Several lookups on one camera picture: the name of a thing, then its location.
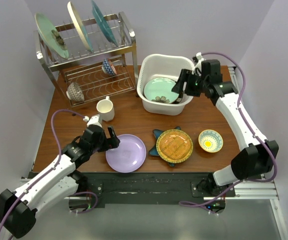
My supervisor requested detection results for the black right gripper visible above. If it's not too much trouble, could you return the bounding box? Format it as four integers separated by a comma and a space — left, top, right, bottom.
171, 69, 208, 98

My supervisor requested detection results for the mint green flower plate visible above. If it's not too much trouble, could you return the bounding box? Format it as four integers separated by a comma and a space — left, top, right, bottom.
144, 77, 179, 104

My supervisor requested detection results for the lavender purple plate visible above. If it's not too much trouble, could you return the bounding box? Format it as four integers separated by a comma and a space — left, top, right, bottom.
105, 134, 146, 173

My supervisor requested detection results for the black striped rim plate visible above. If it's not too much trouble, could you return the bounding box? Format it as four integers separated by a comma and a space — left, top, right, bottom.
172, 94, 183, 105

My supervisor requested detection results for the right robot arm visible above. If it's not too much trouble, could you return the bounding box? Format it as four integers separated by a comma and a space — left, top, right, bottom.
172, 59, 279, 197

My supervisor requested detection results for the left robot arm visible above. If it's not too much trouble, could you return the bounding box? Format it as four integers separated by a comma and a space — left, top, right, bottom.
0, 124, 120, 238

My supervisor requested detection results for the white plastic bin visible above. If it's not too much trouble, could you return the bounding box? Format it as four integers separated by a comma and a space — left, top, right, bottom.
137, 54, 194, 116

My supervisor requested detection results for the white ceramic mug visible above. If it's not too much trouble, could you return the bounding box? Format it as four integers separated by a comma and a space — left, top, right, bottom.
96, 96, 115, 122

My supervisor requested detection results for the dark teal star plate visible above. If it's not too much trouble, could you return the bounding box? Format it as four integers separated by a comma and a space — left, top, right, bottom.
148, 126, 181, 167

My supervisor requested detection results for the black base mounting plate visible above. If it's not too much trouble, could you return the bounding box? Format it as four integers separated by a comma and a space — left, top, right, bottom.
70, 170, 235, 208

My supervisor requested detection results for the grey patterned bowl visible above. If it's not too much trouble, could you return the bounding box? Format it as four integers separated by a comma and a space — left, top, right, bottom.
66, 82, 84, 102

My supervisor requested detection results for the yellow woven pattern plate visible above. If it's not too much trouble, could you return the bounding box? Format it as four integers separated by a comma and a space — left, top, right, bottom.
156, 129, 193, 164

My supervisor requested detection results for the small bowl yellow sun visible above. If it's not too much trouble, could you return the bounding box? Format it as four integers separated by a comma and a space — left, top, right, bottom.
198, 129, 223, 153

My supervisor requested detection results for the stainless steel dish rack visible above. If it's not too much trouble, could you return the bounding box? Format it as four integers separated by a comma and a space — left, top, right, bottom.
34, 12, 139, 110

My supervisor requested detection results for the blue zigzag pattern bowl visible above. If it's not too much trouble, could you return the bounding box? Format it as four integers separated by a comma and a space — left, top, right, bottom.
102, 58, 117, 77

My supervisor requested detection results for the cream teal plate in rack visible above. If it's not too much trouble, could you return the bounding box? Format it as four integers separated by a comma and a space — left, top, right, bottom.
67, 1, 93, 53

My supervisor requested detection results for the pale green plate in rack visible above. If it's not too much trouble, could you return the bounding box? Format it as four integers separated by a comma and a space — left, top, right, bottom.
34, 12, 69, 59

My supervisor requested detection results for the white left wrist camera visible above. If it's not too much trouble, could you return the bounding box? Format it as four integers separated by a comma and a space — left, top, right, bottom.
83, 114, 102, 127

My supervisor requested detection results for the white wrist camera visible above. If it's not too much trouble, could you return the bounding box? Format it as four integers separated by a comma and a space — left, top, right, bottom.
83, 114, 102, 127
193, 52, 205, 75

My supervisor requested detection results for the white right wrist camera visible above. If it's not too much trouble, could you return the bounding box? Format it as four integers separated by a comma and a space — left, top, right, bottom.
193, 52, 205, 75

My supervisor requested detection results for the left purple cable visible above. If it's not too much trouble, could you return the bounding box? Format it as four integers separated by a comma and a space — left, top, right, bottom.
0, 108, 99, 240

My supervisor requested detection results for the purple cable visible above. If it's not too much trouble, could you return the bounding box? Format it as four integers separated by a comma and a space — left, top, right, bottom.
178, 51, 278, 213
0, 108, 99, 240

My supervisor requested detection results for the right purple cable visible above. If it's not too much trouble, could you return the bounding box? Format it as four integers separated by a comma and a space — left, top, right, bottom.
178, 51, 278, 213

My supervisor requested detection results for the aluminium frame rail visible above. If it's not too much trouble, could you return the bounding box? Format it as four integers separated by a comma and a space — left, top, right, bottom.
227, 64, 288, 240

